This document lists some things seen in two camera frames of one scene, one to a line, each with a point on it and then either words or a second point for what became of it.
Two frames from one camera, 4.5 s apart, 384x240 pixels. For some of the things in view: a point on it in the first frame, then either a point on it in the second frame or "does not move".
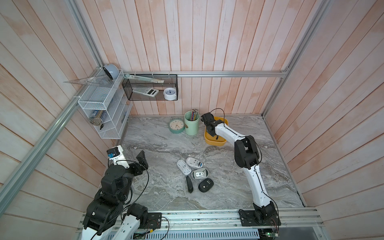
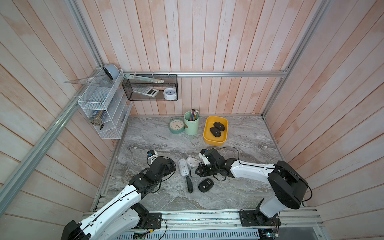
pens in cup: (194, 112) does not move
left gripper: (139, 170) -> (168, 170)
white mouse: (184, 167) does not move
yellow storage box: (215, 140) does not move
